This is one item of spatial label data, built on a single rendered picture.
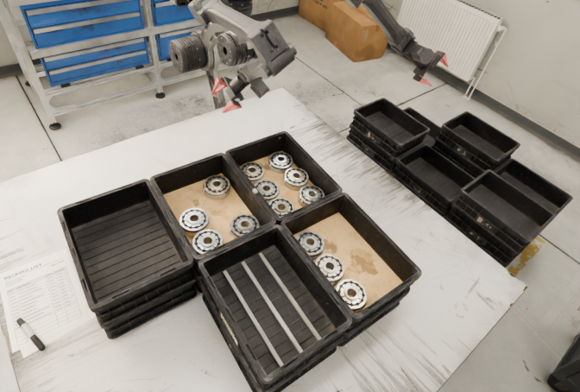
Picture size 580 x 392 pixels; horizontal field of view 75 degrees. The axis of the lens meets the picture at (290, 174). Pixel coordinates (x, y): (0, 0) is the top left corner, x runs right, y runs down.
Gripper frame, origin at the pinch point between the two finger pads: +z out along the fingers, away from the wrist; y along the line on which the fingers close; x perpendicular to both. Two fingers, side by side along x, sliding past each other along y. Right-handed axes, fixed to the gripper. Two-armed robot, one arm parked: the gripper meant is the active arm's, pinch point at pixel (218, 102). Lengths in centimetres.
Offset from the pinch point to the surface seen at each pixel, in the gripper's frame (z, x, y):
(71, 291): 60, -45, 43
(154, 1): 43, 71, -143
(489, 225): -51, 96, 100
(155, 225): 32, -27, 36
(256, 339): 12, -29, 86
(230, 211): 14.1, -7.7, 42.7
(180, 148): 36.9, 12.9, -4.3
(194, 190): 22.8, -10.2, 27.9
